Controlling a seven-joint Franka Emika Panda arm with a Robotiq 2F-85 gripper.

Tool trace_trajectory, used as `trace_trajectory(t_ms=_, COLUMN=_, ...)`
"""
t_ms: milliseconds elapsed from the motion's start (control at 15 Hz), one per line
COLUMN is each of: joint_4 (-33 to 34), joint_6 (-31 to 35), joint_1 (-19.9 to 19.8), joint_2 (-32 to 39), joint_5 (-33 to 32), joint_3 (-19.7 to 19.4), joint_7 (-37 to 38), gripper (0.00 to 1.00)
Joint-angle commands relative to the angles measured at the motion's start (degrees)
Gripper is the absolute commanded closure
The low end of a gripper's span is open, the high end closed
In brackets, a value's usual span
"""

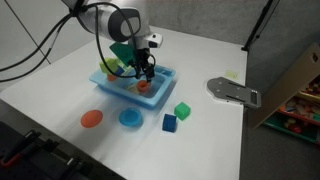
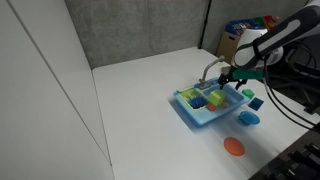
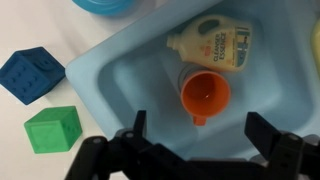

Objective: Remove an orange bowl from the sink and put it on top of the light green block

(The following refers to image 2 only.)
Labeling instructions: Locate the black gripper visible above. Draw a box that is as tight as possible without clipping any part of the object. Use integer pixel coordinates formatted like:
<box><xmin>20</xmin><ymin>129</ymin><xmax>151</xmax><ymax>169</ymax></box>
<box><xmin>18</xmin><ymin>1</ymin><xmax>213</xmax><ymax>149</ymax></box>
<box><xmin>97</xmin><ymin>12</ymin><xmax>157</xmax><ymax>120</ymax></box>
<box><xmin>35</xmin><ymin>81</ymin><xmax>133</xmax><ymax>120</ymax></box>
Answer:
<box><xmin>217</xmin><ymin>65</ymin><xmax>249</xmax><ymax>90</ymax></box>

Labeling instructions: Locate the yellow-green dish rack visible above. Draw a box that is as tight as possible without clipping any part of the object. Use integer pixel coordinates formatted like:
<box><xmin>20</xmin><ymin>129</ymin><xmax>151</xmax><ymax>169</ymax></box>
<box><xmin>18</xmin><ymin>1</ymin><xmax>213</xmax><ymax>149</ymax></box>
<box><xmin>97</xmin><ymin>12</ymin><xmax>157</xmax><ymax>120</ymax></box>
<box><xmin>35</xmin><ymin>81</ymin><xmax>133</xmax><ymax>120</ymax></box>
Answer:
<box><xmin>176</xmin><ymin>87</ymin><xmax>209</xmax><ymax>111</ymax></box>

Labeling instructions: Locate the blue plate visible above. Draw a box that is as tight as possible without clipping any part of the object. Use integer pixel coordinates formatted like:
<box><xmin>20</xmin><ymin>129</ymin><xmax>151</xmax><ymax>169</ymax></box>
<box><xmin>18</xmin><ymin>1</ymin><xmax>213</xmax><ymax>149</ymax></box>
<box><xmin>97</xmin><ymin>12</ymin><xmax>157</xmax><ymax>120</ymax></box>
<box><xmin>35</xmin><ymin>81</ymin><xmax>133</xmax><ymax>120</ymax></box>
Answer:
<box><xmin>237</xmin><ymin>110</ymin><xmax>261</xmax><ymax>127</ymax></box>

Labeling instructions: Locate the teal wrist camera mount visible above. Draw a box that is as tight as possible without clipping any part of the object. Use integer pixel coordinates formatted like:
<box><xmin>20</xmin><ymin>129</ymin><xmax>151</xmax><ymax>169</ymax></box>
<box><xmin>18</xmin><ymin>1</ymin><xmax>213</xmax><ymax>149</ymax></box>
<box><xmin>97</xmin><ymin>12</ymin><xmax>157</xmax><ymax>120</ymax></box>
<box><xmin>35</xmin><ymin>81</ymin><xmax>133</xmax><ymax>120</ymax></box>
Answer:
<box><xmin>232</xmin><ymin>68</ymin><xmax>265</xmax><ymax>81</ymax></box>

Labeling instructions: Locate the brown cardboard panel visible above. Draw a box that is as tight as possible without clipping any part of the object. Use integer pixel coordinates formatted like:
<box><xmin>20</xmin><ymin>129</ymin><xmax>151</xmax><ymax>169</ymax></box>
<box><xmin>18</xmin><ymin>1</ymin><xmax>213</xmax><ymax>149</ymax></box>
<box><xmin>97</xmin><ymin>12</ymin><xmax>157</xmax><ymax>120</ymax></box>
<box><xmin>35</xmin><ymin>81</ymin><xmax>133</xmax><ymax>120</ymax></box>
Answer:
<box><xmin>215</xmin><ymin>30</ymin><xmax>240</xmax><ymax>65</ymax></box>

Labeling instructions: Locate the black perforated equipment stand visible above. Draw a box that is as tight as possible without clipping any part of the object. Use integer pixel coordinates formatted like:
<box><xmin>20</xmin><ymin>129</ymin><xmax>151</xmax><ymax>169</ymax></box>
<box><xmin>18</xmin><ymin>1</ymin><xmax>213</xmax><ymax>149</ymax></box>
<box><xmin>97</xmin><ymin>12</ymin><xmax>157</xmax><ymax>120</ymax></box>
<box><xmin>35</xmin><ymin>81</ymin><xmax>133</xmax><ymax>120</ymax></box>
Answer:
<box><xmin>248</xmin><ymin>128</ymin><xmax>320</xmax><ymax>180</ymax></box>

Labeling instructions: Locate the light blue toy sink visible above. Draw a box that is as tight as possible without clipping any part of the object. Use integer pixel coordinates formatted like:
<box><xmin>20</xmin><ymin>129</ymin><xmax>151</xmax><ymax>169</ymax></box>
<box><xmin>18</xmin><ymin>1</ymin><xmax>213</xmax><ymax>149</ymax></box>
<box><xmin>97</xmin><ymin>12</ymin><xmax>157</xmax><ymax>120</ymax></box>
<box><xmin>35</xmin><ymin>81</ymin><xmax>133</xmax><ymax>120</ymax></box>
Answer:
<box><xmin>172</xmin><ymin>77</ymin><xmax>251</xmax><ymax>128</ymax></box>

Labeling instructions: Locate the small orange toy cup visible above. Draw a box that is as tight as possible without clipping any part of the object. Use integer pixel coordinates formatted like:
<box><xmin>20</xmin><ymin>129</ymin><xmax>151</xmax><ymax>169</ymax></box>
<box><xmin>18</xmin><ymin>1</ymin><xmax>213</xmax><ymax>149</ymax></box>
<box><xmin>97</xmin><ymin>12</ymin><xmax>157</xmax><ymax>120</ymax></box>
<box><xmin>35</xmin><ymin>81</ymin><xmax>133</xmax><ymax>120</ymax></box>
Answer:
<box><xmin>206</xmin><ymin>102</ymin><xmax>218</xmax><ymax>112</ymax></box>

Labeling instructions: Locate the orange toy plate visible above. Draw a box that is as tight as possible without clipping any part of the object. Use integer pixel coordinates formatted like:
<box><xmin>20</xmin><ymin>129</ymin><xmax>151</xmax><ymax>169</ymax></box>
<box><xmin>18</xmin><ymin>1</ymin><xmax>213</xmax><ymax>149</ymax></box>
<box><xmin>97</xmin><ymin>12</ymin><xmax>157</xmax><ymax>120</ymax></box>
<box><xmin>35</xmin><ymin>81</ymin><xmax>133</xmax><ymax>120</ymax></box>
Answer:
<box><xmin>223</xmin><ymin>136</ymin><xmax>246</xmax><ymax>157</ymax></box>

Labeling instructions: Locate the black tripod pole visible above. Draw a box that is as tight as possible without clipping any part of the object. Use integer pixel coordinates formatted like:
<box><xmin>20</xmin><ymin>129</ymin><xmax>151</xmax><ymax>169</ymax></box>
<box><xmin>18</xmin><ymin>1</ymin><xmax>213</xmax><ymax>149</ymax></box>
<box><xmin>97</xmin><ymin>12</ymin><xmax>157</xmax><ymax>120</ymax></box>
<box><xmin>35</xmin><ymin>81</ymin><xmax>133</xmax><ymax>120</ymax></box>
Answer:
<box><xmin>198</xmin><ymin>0</ymin><xmax>212</xmax><ymax>50</ymax></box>

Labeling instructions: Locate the light green block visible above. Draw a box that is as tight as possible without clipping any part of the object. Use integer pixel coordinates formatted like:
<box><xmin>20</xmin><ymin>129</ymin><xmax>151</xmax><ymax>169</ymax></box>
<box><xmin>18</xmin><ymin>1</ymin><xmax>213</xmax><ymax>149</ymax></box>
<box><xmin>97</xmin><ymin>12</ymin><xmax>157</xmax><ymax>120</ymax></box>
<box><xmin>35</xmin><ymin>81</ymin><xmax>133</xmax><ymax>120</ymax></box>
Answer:
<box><xmin>208</xmin><ymin>89</ymin><xmax>226</xmax><ymax>107</ymax></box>

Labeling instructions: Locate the grey toy faucet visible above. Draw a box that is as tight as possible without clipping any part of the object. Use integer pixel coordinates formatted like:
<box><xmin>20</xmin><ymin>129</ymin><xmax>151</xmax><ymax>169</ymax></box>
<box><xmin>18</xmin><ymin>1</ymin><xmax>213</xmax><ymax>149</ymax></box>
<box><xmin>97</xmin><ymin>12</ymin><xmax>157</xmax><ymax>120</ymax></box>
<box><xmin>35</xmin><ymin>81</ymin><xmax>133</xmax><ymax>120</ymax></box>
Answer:
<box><xmin>198</xmin><ymin>55</ymin><xmax>226</xmax><ymax>90</ymax></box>

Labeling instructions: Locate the dark blue block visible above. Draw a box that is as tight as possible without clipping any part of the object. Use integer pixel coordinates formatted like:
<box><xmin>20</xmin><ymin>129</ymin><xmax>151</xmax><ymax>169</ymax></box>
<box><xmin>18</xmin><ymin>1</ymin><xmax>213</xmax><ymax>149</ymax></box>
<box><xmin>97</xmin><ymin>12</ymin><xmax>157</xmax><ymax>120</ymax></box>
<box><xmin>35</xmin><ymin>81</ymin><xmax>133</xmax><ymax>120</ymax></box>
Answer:
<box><xmin>248</xmin><ymin>97</ymin><xmax>265</xmax><ymax>112</ymax></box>

